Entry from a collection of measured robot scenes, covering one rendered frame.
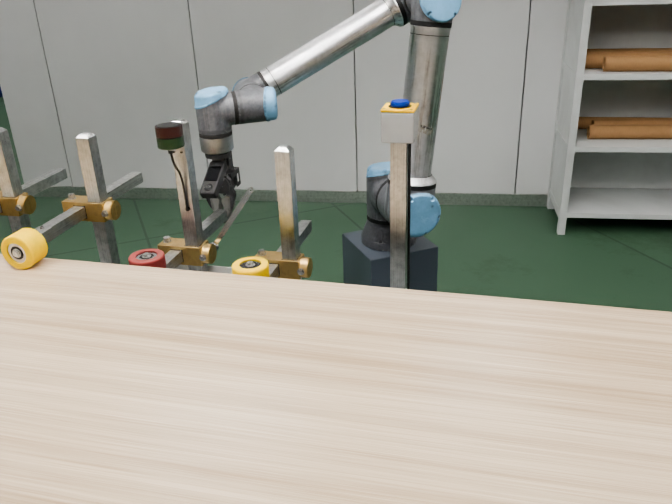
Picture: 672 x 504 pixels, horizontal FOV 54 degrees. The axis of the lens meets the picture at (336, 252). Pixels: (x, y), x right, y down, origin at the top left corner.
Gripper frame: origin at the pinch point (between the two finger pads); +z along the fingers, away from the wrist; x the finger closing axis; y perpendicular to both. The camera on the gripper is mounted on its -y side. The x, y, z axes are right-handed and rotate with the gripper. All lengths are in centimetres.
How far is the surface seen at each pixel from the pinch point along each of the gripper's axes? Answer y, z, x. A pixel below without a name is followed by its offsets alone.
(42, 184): -12, -13, 48
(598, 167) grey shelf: 248, 65, -131
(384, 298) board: -50, -10, -57
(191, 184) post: -26.5, -21.4, -6.0
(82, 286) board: -57, -10, 6
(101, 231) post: -27.9, -7.8, 20.3
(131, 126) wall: 218, 40, 164
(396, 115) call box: -28, -40, -55
